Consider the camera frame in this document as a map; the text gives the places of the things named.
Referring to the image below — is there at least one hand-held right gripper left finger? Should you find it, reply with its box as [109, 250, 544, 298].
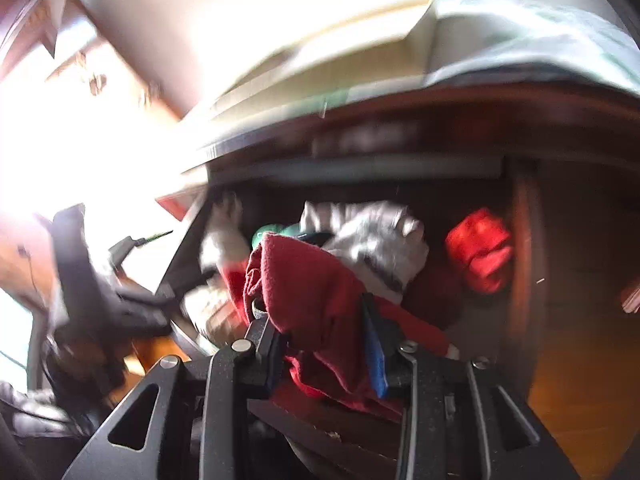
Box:
[62, 299, 289, 480]

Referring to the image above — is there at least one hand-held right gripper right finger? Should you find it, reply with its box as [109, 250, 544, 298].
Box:
[361, 304, 581, 480]

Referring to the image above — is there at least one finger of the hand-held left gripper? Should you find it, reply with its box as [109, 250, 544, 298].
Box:
[117, 267, 217, 321]

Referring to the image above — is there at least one cream dotted underwear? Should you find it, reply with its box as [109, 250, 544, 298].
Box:
[181, 194, 257, 347]

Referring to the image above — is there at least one dark red underwear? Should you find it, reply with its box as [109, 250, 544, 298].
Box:
[242, 232, 453, 418]

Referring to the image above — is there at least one green underwear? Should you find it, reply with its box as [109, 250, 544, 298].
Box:
[250, 222, 302, 250]

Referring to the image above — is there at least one grey and white underwear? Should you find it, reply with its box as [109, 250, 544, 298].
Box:
[299, 200, 432, 307]

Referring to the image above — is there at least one bright red underwear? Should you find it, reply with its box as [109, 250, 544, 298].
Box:
[444, 207, 515, 295]

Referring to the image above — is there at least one white tray with gold rim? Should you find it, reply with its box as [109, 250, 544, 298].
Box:
[209, 0, 440, 117]

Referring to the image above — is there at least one person's left forearm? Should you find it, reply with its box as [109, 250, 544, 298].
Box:
[0, 379, 98, 443]

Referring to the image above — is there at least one gold door decoration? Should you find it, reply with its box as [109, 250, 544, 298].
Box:
[74, 51, 109, 95]

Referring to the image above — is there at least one wooden door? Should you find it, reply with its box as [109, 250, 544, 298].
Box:
[15, 0, 183, 121]

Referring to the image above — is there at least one white green-printed tablecloth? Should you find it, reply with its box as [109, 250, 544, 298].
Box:
[182, 0, 638, 171]

